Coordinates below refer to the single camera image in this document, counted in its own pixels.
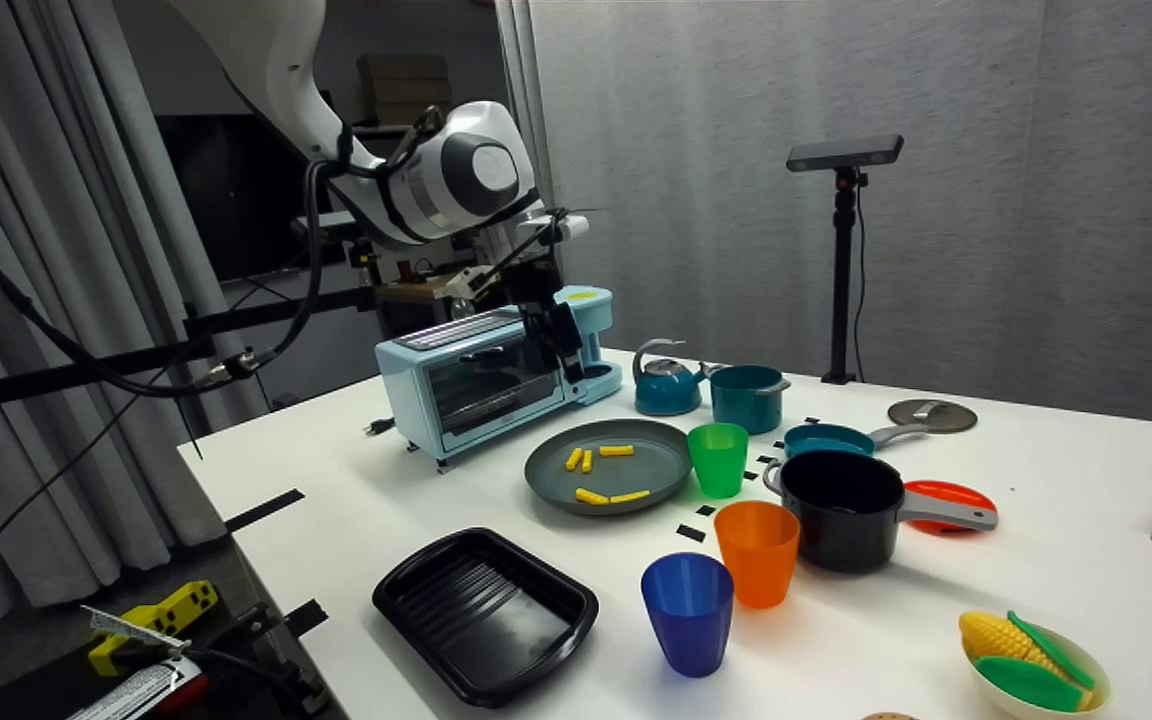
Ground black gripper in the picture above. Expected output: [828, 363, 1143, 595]
[492, 239, 599, 378]

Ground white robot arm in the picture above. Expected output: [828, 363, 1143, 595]
[170, 0, 589, 377]

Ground teal toy kettle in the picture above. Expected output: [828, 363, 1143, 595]
[634, 336, 707, 415]

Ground light blue toy toaster oven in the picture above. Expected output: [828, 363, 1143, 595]
[377, 285, 620, 459]

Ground grey round plate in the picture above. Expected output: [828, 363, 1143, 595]
[525, 418, 692, 514]

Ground green plastic cup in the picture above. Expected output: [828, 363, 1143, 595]
[688, 422, 750, 499]

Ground orange plastic cup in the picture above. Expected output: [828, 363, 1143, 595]
[718, 499, 800, 607]

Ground small teal frying pan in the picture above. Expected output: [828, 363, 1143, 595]
[782, 422, 927, 459]

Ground blue plastic cup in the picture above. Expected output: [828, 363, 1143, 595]
[642, 551, 731, 677]

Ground black baking tray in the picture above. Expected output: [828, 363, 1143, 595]
[373, 527, 599, 706]

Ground grey metal pot lid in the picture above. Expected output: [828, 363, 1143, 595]
[890, 398, 978, 436]

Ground bowl with toy corn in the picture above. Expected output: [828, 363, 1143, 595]
[960, 607, 1107, 720]

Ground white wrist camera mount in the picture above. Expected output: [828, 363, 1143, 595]
[508, 206, 593, 263]

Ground teal pot with handles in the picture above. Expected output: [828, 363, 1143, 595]
[711, 363, 787, 436]

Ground black saucepan grey handle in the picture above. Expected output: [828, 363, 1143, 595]
[764, 451, 999, 576]

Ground black camera on stand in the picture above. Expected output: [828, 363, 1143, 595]
[784, 135, 906, 385]

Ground yellow handled tool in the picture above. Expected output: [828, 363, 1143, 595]
[85, 579, 222, 679]

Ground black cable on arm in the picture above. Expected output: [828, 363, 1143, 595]
[0, 131, 341, 398]

